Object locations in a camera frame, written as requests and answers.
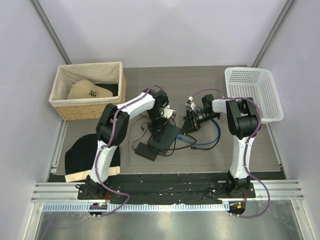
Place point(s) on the wicker basket with liner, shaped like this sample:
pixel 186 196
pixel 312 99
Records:
pixel 109 75

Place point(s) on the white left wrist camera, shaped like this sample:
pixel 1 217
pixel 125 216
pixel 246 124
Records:
pixel 169 113

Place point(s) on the aluminium rail frame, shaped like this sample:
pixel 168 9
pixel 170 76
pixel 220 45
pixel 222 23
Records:
pixel 64 197

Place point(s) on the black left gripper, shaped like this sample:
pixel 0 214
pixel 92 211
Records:
pixel 157 129

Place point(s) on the black network switch box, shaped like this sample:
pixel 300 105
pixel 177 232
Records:
pixel 166 139

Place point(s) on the beige cap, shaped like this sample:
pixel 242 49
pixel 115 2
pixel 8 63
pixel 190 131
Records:
pixel 85 89

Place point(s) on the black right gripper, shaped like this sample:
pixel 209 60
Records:
pixel 191 123

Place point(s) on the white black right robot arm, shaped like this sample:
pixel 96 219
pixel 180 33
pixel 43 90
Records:
pixel 243 120

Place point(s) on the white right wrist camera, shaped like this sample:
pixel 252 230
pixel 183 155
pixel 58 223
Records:
pixel 190 103

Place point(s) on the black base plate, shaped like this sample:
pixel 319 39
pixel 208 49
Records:
pixel 164 182

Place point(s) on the black cloth on board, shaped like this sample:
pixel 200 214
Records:
pixel 89 153

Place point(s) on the black power adapter brick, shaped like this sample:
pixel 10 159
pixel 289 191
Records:
pixel 146 151

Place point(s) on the white plastic perforated basket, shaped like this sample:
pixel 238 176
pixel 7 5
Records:
pixel 258 84

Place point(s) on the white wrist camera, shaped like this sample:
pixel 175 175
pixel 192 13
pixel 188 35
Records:
pixel 190 103
pixel 169 113

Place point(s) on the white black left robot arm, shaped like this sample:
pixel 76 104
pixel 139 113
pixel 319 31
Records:
pixel 112 129

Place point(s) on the wooden board with label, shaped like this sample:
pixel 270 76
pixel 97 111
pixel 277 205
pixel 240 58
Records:
pixel 80 176

